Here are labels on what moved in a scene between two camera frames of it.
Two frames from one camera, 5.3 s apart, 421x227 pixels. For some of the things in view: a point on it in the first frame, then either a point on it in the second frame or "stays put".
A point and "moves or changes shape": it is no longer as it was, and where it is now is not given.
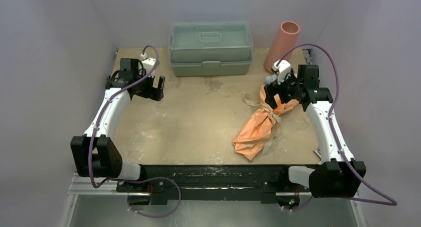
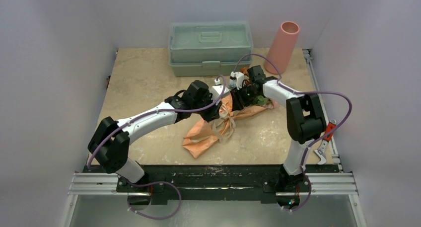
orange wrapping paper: x=255 y=134 -> x=203 y=132
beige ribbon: x=273 y=117 -> x=224 y=125
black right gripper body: x=277 y=91 -> x=238 y=100
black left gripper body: x=146 y=89 -> x=207 y=113
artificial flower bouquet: x=269 y=79 moves or changes shape
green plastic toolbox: x=210 y=48 stays put
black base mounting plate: x=164 y=183 stays put
